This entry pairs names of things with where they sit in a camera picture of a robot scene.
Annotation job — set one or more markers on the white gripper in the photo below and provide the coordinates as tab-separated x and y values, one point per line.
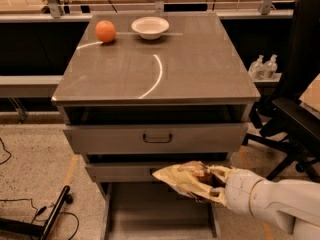
238	191

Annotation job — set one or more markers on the brown chip bag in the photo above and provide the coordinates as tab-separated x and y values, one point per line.
194	179

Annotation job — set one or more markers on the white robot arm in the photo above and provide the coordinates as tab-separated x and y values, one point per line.
290	205

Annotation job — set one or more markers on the top grey drawer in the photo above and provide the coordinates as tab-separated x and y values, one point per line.
128	139

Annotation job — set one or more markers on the grey drawer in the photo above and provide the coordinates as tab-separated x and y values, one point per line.
128	139
124	172

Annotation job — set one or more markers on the open bottom drawer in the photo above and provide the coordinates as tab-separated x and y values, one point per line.
153	211

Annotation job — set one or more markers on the middle grey drawer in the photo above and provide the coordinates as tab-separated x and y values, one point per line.
124	172

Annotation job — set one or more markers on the grey drawer cabinet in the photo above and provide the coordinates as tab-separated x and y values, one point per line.
192	74

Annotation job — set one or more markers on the black office chair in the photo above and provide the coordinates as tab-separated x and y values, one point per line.
292	129

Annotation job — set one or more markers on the right clear sanitizer bottle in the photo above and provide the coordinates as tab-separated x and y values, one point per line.
270	67

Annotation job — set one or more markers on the white bowl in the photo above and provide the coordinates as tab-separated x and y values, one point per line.
150	28

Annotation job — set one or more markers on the orange fruit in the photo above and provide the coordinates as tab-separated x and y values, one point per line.
105	31

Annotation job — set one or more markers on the black top drawer handle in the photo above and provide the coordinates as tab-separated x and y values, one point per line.
153	139

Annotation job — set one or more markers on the grey bench rail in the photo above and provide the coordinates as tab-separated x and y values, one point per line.
28	86

